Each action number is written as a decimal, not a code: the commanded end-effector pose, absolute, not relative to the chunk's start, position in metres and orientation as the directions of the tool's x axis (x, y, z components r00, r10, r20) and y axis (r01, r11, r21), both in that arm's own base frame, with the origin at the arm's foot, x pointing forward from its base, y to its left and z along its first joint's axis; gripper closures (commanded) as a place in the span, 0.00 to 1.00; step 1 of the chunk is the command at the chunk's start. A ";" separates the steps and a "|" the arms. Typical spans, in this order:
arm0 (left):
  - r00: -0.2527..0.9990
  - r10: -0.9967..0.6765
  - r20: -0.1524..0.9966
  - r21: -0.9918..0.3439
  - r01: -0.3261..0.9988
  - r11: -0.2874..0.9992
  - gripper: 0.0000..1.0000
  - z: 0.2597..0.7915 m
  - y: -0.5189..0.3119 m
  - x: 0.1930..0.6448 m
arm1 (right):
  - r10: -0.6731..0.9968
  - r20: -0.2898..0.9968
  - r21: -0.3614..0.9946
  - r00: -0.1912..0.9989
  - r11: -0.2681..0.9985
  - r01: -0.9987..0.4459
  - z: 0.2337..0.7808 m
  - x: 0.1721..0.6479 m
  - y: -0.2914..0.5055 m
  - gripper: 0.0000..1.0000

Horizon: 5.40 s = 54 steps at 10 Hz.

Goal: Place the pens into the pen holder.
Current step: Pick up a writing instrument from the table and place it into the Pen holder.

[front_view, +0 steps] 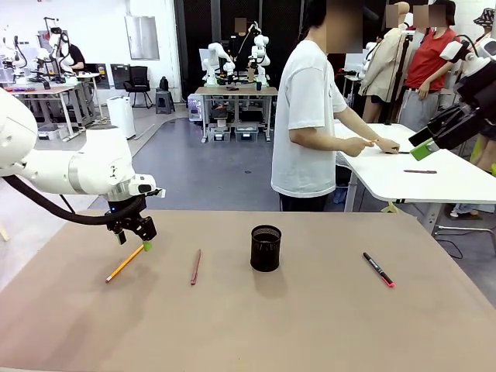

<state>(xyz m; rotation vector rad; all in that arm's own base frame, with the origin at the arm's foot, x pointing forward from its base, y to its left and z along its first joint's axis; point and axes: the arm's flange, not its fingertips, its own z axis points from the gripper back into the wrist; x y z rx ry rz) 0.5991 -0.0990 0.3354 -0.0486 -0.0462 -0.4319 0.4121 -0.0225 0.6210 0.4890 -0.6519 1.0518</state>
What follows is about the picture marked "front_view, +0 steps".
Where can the person in black t-shirt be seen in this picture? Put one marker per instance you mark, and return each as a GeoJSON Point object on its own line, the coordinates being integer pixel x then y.
{"type": "Point", "coordinates": [75, 56]}

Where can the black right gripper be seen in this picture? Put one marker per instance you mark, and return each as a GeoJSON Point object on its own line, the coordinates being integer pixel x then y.
{"type": "Point", "coordinates": [482, 97]}

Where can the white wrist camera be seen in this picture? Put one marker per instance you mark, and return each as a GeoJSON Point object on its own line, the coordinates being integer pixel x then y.
{"type": "Point", "coordinates": [451, 50]}
{"type": "Point", "coordinates": [149, 189]}

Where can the yellow pencil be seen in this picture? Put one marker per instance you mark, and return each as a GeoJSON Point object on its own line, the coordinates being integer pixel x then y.
{"type": "Point", "coordinates": [125, 264]}

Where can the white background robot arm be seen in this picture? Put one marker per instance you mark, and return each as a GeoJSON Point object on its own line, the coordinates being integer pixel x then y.
{"type": "Point", "coordinates": [11, 58]}
{"type": "Point", "coordinates": [260, 58]}
{"type": "Point", "coordinates": [58, 50]}
{"type": "Point", "coordinates": [215, 58]}

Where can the wooden table with gray legs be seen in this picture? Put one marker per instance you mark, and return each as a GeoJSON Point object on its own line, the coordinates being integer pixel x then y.
{"type": "Point", "coordinates": [236, 91]}

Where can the person's right hand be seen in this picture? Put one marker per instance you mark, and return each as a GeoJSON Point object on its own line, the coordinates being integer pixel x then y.
{"type": "Point", "coordinates": [354, 146]}

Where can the black office chair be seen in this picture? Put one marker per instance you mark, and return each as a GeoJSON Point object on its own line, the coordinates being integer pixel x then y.
{"type": "Point", "coordinates": [138, 83]}

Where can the white table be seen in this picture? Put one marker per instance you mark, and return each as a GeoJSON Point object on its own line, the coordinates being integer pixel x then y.
{"type": "Point", "coordinates": [387, 182]}

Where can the black backpack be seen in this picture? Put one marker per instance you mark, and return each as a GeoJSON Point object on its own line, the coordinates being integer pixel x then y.
{"type": "Point", "coordinates": [164, 83]}

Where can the brown workbench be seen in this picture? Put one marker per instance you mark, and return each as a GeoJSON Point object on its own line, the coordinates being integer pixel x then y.
{"type": "Point", "coordinates": [38, 91]}

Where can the computer tower with lights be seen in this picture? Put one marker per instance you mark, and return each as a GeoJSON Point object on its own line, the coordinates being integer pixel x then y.
{"type": "Point", "coordinates": [195, 107]}

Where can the maroon pen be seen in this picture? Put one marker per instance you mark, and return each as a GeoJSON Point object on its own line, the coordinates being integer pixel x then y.
{"type": "Point", "coordinates": [196, 267]}
{"type": "Point", "coordinates": [420, 171]}

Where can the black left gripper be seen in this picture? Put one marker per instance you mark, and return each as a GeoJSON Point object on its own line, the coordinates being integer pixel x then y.
{"type": "Point", "coordinates": [131, 226]}

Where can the person's right forearm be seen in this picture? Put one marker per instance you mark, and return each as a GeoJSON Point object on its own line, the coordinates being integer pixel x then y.
{"type": "Point", "coordinates": [317, 140]}

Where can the white air purifier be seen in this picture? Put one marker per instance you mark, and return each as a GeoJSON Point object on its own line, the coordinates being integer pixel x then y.
{"type": "Point", "coordinates": [121, 116]}

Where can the person in white t-shirt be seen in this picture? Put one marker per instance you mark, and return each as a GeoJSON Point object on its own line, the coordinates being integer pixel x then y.
{"type": "Point", "coordinates": [302, 116]}

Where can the person's left hand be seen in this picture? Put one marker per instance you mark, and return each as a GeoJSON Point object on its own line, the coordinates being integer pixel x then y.
{"type": "Point", "coordinates": [388, 146]}

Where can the person in black clothes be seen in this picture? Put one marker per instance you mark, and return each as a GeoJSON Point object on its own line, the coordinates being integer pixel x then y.
{"type": "Point", "coordinates": [241, 46]}

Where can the wooden stick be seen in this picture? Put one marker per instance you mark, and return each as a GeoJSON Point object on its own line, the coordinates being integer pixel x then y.
{"type": "Point", "coordinates": [4, 231]}

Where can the gray step stool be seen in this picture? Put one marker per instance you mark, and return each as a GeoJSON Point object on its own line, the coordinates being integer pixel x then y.
{"type": "Point", "coordinates": [165, 101]}

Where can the person in red shirt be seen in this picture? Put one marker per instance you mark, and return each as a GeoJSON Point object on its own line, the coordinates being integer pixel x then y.
{"type": "Point", "coordinates": [430, 66]}

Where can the silver wall board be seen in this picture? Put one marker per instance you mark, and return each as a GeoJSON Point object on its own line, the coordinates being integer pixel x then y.
{"type": "Point", "coordinates": [142, 37]}

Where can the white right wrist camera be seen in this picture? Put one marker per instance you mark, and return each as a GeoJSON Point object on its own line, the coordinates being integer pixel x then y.
{"type": "Point", "coordinates": [451, 50]}

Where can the person's left forearm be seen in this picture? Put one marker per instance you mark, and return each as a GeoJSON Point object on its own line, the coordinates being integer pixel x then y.
{"type": "Point", "coordinates": [356, 126]}

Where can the orange pencil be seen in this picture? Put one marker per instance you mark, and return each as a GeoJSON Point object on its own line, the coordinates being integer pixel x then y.
{"type": "Point", "coordinates": [372, 141]}

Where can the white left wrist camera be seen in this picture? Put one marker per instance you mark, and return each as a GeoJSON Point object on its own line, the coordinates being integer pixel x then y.
{"type": "Point", "coordinates": [149, 189]}

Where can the black mesh pen holder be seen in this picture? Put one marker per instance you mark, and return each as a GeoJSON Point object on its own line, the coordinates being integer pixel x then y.
{"type": "Point", "coordinates": [266, 250]}

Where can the black marker with pink cap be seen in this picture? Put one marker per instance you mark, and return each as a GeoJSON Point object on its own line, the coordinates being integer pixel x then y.
{"type": "Point", "coordinates": [377, 268]}

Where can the clear storage bin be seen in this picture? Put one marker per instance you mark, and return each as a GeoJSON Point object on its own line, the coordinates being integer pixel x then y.
{"type": "Point", "coordinates": [246, 133]}
{"type": "Point", "coordinates": [219, 133]}

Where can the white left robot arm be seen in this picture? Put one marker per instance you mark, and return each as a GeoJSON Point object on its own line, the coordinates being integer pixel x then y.
{"type": "Point", "coordinates": [97, 162]}

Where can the black framed panel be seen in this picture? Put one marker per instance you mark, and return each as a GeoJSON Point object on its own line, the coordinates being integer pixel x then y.
{"type": "Point", "coordinates": [120, 76]}

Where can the yellow-green hook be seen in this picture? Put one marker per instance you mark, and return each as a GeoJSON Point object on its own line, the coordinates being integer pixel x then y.
{"type": "Point", "coordinates": [390, 208]}

